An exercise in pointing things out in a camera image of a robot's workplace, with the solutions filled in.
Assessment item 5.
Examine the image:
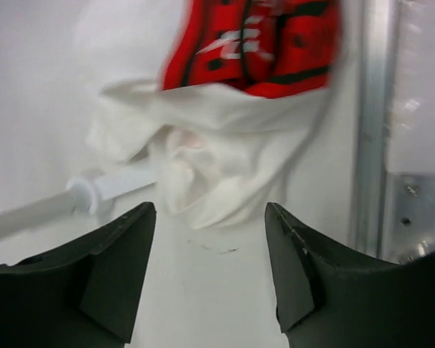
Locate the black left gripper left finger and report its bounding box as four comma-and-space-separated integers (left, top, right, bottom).
0, 202, 157, 347

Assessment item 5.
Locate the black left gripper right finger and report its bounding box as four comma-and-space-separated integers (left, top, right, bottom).
265, 203, 435, 347

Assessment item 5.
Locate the white red print t-shirt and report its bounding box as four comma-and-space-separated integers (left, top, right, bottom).
75, 1, 343, 229

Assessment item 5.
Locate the white silver clothes rack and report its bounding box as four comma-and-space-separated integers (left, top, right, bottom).
0, 159, 156, 240

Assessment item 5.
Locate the silver front mounting rail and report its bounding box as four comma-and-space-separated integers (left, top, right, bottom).
349, 1, 435, 264

